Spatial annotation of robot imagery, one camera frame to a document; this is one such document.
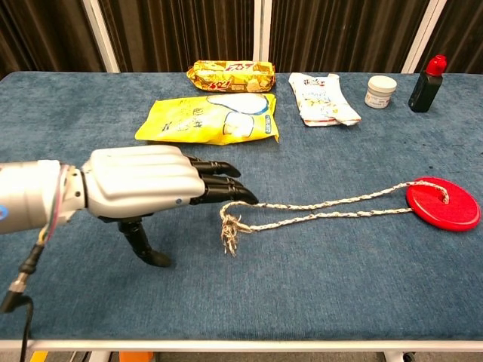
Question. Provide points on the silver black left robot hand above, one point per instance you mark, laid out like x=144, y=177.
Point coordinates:
x=143, y=177

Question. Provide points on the white crumpled snack packet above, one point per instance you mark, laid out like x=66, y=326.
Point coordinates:
x=322, y=100

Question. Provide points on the golden biscuit package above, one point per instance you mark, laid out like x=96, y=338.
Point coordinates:
x=232, y=77

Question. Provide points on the black bottle with red cap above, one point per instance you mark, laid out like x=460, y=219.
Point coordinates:
x=426, y=86

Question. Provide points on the red disc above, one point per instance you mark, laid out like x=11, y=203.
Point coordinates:
x=443, y=205

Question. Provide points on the dark brown curtain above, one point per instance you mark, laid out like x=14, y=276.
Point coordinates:
x=181, y=34

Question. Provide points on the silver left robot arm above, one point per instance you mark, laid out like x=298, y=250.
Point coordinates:
x=30, y=196

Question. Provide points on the large yellow snack bag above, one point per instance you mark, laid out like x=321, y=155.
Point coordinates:
x=211, y=118

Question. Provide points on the small white jar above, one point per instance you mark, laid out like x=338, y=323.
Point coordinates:
x=380, y=91

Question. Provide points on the white table frame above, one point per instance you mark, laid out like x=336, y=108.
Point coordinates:
x=241, y=346

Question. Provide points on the blue table cloth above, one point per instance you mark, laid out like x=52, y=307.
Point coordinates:
x=264, y=264

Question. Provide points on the orange object under table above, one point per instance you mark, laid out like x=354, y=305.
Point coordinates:
x=136, y=356

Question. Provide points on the white frame post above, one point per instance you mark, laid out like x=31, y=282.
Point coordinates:
x=101, y=35
x=424, y=35
x=262, y=30

